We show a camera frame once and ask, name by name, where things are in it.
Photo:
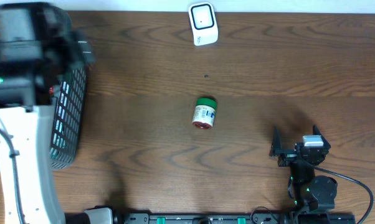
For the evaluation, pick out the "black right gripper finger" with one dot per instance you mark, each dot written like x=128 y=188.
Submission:
x=316 y=130
x=276 y=146

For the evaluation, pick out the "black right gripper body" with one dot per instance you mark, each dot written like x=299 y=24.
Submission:
x=288 y=158

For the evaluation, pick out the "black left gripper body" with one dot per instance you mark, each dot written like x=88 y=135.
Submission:
x=53 y=58

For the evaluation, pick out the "green lid spice jar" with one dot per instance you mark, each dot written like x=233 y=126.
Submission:
x=204 y=113

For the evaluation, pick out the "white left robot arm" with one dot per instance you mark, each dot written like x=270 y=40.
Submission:
x=25 y=164

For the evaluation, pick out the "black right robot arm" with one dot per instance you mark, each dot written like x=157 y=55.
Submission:
x=313 y=193

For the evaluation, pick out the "white barcode scanner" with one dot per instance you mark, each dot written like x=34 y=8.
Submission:
x=203 y=23

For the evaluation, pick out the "grey plastic mesh basket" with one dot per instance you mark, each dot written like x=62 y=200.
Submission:
x=68 y=98

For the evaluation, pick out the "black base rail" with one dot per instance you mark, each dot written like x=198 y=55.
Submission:
x=260 y=215

